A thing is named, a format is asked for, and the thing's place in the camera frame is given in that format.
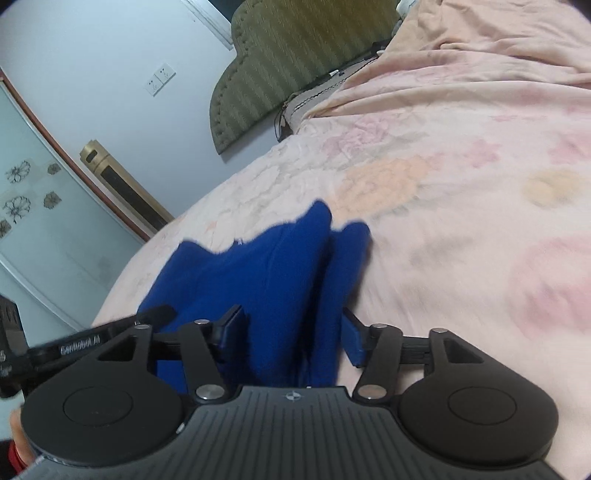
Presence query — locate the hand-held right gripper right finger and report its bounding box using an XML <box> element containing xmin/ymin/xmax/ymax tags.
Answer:
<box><xmin>342</xmin><ymin>308</ymin><xmax>485</xmax><ymax>400</ymax></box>

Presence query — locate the grey mattress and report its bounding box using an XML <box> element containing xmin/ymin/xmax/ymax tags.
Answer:
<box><xmin>281</xmin><ymin>59</ymin><xmax>372</xmax><ymax>136</ymax></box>

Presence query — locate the blue knit garment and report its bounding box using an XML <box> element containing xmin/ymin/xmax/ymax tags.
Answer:
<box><xmin>136</xmin><ymin>200</ymin><xmax>373</xmax><ymax>394</ymax></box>

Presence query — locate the glass door with flower decals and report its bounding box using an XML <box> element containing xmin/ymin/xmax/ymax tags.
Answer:
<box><xmin>0</xmin><ymin>68</ymin><xmax>152</xmax><ymax>334</ymax></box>

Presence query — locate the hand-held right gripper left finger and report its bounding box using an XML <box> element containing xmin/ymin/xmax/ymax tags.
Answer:
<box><xmin>97</xmin><ymin>305</ymin><xmax>246</xmax><ymax>402</ymax></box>

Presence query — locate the white wall outlet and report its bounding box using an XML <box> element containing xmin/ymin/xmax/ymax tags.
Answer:
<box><xmin>145</xmin><ymin>63</ymin><xmax>177</xmax><ymax>97</ymax></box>

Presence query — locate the olive striped headboard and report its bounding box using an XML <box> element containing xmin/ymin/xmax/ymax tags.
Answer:
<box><xmin>209</xmin><ymin>0</ymin><xmax>403</xmax><ymax>156</ymax></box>

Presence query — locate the gold tower air conditioner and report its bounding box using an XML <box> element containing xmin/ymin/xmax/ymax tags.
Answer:
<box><xmin>79</xmin><ymin>140</ymin><xmax>174</xmax><ymax>234</ymax></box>

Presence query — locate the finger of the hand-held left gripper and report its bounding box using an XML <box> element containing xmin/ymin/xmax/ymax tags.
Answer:
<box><xmin>28</xmin><ymin>305</ymin><xmax>177</xmax><ymax>370</ymax></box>

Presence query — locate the pink floral blanket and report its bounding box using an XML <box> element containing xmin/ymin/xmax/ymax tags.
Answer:
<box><xmin>92</xmin><ymin>0</ymin><xmax>591</xmax><ymax>480</ymax></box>

